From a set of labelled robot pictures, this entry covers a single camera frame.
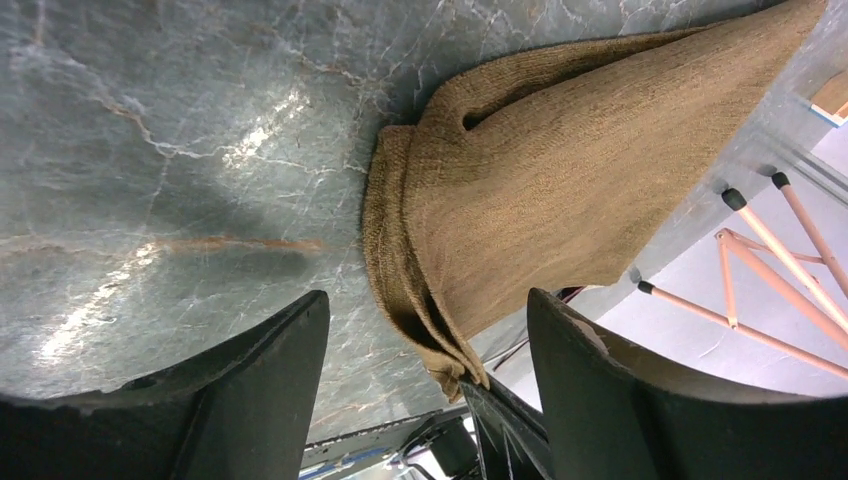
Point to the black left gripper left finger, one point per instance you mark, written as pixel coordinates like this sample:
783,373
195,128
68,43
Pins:
239,410

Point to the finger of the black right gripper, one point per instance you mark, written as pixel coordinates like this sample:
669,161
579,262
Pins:
512,442

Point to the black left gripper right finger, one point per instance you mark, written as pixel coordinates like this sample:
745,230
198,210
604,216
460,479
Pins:
616,410

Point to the brown cloth napkin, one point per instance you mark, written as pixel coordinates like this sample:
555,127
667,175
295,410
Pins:
553,168

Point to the pink tripod stand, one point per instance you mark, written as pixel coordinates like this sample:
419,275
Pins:
781,269

